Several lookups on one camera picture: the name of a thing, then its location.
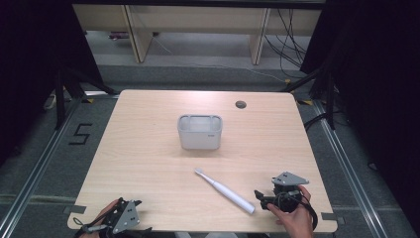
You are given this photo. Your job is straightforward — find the white plastic storage box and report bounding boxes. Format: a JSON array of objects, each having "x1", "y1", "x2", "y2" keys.
[{"x1": 176, "y1": 113, "x2": 224, "y2": 151}]

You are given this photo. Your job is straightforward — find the person's left hand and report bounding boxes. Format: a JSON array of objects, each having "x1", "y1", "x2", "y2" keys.
[{"x1": 78, "y1": 198, "x2": 121, "y2": 238}]

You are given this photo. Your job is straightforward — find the black metal stand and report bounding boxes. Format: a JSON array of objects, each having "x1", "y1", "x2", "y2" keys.
[
  {"x1": 280, "y1": 64, "x2": 337, "y2": 131},
  {"x1": 53, "y1": 65, "x2": 117, "y2": 131}
]

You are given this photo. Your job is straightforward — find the person's right hand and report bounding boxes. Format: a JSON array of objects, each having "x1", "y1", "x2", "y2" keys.
[{"x1": 266, "y1": 184, "x2": 315, "y2": 238}]

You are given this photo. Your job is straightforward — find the light wooden desk frame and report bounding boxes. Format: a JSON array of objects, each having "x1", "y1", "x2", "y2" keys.
[{"x1": 71, "y1": 4, "x2": 324, "y2": 65}]

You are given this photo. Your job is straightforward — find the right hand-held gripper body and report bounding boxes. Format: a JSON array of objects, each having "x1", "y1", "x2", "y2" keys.
[{"x1": 270, "y1": 171, "x2": 310, "y2": 213}]

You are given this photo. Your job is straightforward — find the white electric toothbrush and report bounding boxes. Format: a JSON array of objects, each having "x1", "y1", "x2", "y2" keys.
[{"x1": 193, "y1": 167, "x2": 257, "y2": 215}]

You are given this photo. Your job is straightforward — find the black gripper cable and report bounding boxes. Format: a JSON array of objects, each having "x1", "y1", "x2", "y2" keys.
[{"x1": 296, "y1": 189, "x2": 319, "y2": 232}]

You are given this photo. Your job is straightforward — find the black curtain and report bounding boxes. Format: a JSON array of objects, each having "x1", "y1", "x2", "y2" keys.
[
  {"x1": 299, "y1": 0, "x2": 420, "y2": 229},
  {"x1": 0, "y1": 0, "x2": 106, "y2": 167}
]

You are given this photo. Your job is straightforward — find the bundle of black cables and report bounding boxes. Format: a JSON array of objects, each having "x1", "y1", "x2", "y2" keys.
[{"x1": 263, "y1": 8, "x2": 309, "y2": 79}]

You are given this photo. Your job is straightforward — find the aluminium floor rail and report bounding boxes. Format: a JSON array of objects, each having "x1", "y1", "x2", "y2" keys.
[
  {"x1": 311, "y1": 99, "x2": 391, "y2": 238},
  {"x1": 0, "y1": 95, "x2": 85, "y2": 238}
]

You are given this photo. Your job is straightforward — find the thick black floor cable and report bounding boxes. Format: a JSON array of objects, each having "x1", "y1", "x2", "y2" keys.
[{"x1": 302, "y1": 111, "x2": 331, "y2": 132}]

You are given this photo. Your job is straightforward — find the grey tape strip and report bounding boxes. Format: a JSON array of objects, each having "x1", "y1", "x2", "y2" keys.
[
  {"x1": 321, "y1": 211, "x2": 346, "y2": 226},
  {"x1": 63, "y1": 204, "x2": 87, "y2": 215}
]

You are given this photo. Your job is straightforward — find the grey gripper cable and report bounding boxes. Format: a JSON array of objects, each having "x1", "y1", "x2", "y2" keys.
[{"x1": 72, "y1": 216, "x2": 110, "y2": 235}]

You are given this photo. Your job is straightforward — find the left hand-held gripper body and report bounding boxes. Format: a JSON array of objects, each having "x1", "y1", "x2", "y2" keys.
[{"x1": 98, "y1": 198, "x2": 144, "y2": 238}]

